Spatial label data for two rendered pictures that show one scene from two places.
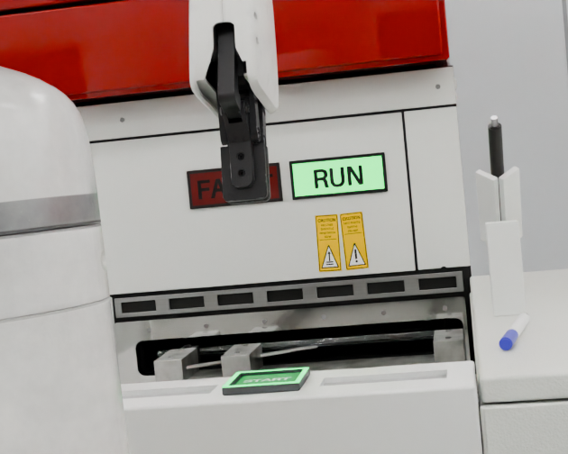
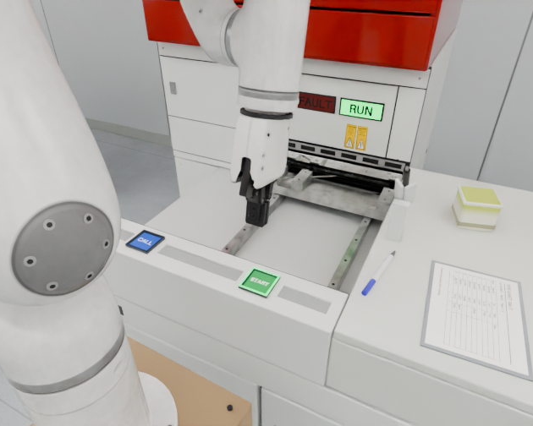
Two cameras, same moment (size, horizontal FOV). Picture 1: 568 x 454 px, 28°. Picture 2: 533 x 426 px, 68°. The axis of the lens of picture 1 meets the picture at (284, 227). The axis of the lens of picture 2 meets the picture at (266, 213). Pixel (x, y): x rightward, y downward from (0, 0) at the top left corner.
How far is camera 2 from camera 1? 0.49 m
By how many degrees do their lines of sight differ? 35
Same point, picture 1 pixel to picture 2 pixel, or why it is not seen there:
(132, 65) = not seen: hidden behind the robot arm
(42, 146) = (67, 360)
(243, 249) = (314, 129)
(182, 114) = not seen: hidden behind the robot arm
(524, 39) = not seen: outside the picture
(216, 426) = (232, 302)
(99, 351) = (111, 406)
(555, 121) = (521, 18)
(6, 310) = (58, 412)
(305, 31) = (357, 41)
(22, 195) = (58, 380)
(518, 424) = (345, 350)
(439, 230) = (400, 144)
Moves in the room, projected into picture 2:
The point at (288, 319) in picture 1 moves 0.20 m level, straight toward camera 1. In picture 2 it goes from (326, 162) to (312, 196)
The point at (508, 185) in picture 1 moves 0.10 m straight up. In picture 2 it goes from (408, 190) to (420, 139)
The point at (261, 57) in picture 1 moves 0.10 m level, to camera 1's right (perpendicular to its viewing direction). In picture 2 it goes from (265, 173) to (337, 184)
